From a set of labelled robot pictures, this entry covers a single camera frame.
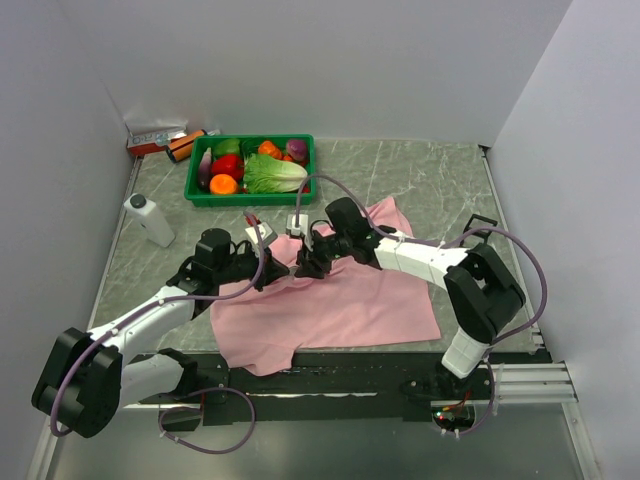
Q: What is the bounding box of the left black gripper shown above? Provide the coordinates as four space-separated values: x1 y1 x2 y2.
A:
215 244 289 292

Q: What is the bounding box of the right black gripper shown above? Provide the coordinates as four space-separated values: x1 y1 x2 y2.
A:
295 229 352 281

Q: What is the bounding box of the pink garment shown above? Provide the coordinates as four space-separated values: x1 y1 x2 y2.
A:
208 195 442 377

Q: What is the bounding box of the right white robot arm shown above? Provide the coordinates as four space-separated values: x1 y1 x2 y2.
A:
286 197 526 399

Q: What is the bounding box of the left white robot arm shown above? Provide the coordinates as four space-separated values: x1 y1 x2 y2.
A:
31 223 289 438

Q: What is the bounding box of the toy napa cabbage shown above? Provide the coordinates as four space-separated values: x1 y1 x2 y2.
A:
243 154 308 194

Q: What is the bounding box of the toy orange fruit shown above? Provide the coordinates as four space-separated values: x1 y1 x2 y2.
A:
209 174 240 196

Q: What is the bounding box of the green plastic crate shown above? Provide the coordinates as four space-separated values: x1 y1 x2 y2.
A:
184 134 316 207

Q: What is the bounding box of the toy red bell pepper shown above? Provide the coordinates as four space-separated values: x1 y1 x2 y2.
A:
211 154 244 181

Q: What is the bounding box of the toy purple onion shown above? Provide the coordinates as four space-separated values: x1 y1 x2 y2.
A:
286 138 308 162

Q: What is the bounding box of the toy purple eggplant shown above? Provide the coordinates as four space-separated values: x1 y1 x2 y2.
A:
197 148 212 192

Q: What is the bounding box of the toy orange carrot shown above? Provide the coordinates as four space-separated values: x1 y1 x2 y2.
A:
258 140 284 160

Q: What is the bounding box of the toy green pepper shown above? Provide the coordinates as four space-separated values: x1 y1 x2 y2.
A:
213 138 241 157

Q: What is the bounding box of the white bottle grey cap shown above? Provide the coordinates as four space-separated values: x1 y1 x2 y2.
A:
124 193 175 248

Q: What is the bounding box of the orange black cylinder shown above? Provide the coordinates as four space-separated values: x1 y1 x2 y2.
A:
165 129 207 163

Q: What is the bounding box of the red white cardboard box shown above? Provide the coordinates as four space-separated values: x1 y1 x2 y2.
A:
126 128 187 157

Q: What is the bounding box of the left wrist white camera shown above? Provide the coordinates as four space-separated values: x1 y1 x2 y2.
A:
245 223 278 248

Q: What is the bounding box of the wrist white camera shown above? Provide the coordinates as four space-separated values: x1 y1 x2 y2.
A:
245 223 278 248
285 214 309 239

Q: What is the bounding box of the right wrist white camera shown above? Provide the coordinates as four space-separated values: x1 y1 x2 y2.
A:
285 214 309 239

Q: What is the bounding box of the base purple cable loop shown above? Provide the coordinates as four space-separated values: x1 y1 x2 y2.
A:
157 384 257 454

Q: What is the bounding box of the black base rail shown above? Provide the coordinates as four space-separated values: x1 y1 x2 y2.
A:
124 349 551 426

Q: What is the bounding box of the black rectangular frame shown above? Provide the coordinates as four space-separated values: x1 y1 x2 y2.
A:
463 213 498 232

